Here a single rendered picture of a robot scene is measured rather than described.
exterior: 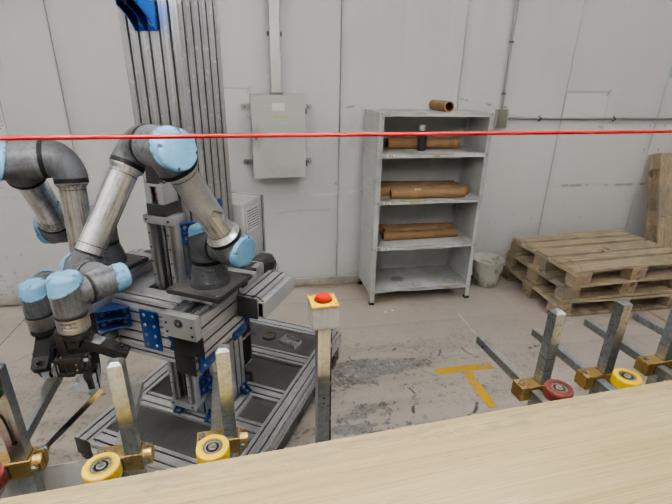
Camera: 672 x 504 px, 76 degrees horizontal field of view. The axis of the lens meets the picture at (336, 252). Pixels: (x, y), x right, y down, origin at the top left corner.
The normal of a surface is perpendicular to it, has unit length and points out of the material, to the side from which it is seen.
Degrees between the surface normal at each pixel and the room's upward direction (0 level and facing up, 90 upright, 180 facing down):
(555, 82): 90
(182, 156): 83
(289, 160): 90
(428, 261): 90
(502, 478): 0
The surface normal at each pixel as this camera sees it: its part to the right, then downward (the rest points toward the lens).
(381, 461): 0.02, -0.93
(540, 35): 0.18, 0.36
